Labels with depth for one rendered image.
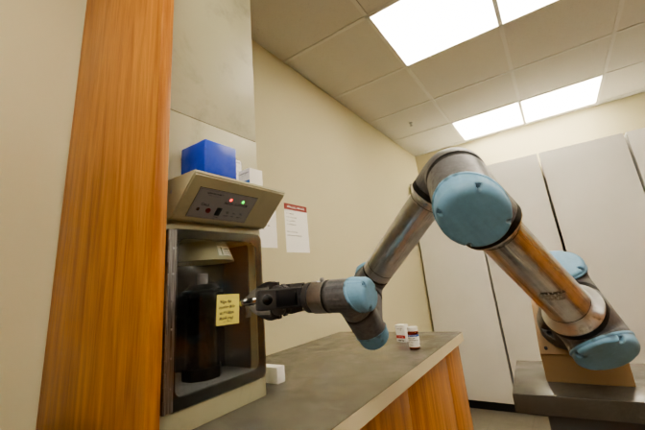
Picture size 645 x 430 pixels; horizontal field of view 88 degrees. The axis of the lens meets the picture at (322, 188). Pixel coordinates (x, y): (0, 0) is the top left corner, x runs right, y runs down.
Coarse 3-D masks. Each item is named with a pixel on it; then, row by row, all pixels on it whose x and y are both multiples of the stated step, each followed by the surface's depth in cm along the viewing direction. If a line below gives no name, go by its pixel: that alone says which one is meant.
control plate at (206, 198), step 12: (204, 192) 83; (216, 192) 85; (228, 192) 88; (192, 204) 82; (204, 204) 85; (216, 204) 87; (228, 204) 90; (240, 204) 93; (252, 204) 96; (192, 216) 84; (204, 216) 87; (216, 216) 89; (228, 216) 92; (240, 216) 95
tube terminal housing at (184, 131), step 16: (176, 112) 91; (176, 128) 90; (192, 128) 94; (208, 128) 99; (176, 144) 89; (192, 144) 93; (224, 144) 103; (240, 144) 109; (176, 160) 88; (176, 176) 87; (176, 224) 84; (192, 224) 87; (208, 224) 92; (256, 384) 93; (208, 400) 80; (224, 400) 83; (240, 400) 87; (160, 416) 71; (176, 416) 73; (192, 416) 76; (208, 416) 79
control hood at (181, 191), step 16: (192, 176) 78; (208, 176) 81; (176, 192) 81; (192, 192) 80; (240, 192) 91; (256, 192) 95; (272, 192) 99; (176, 208) 80; (256, 208) 98; (272, 208) 103; (224, 224) 93; (240, 224) 97; (256, 224) 102
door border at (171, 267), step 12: (168, 240) 79; (168, 264) 78; (168, 288) 77; (168, 300) 76; (168, 312) 76; (168, 324) 75; (168, 336) 75; (168, 348) 74; (168, 360) 73; (168, 372) 73; (168, 384) 72; (168, 396) 72; (168, 408) 71
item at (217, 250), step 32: (192, 256) 84; (224, 256) 92; (256, 256) 102; (192, 288) 82; (224, 288) 90; (192, 320) 80; (256, 320) 96; (192, 352) 78; (224, 352) 85; (256, 352) 94; (192, 384) 77; (224, 384) 83
